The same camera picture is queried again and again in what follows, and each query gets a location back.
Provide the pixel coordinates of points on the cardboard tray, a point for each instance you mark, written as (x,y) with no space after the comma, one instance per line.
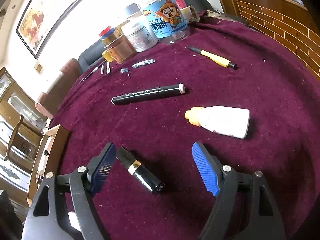
(47,158)

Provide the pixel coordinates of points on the small blue battery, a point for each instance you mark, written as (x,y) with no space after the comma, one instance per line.
(124,70)

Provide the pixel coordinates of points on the wooden brick-pattern cabinet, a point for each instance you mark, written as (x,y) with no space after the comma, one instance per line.
(285,21)

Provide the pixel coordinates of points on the brown upholstered armchair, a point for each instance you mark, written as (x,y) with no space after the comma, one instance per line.
(56,88)

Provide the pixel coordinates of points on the maroon velvet tablecloth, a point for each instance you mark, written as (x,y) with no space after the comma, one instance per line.
(282,141)

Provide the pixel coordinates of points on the framed painting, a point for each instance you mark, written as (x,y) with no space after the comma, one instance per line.
(39,20)

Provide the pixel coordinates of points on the black gold lipstick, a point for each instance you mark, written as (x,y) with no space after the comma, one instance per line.
(136,169)

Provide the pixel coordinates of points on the small wall plaque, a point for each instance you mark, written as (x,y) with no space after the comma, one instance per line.
(38,67)

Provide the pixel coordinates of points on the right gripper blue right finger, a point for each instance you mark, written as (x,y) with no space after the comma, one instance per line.
(208,166)

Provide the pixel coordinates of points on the yellow tape roll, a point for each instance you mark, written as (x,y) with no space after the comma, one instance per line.
(107,56)

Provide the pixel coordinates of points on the black marker white cap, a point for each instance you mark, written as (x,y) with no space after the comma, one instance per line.
(149,94)

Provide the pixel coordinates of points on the white pen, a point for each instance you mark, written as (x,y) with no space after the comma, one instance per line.
(108,69)

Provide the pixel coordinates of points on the yellow black pen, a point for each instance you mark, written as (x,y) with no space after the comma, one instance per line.
(217,59)

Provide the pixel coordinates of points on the black leather sofa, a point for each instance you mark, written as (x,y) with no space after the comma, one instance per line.
(92,56)

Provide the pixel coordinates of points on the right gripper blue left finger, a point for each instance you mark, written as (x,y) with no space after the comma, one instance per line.
(99,168)

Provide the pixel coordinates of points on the wooden chair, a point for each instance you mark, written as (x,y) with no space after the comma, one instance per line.
(12,137)

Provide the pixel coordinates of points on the white plastic tub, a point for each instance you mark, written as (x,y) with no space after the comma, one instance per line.
(139,34)

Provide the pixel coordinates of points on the clear jar blue label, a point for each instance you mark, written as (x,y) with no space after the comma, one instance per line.
(165,19)

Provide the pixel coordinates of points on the grey lid jar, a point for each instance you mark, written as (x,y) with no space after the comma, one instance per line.
(132,11)

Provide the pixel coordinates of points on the white bottle orange cap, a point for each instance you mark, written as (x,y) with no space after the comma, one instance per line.
(229,121)

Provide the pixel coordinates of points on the small jar red blue lid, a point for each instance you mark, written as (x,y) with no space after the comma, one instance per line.
(108,35)

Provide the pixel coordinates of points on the brown tin can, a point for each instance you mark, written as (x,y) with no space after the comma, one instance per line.
(121,49)

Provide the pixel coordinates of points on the silver blue tube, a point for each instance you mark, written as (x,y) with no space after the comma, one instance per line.
(143,63)

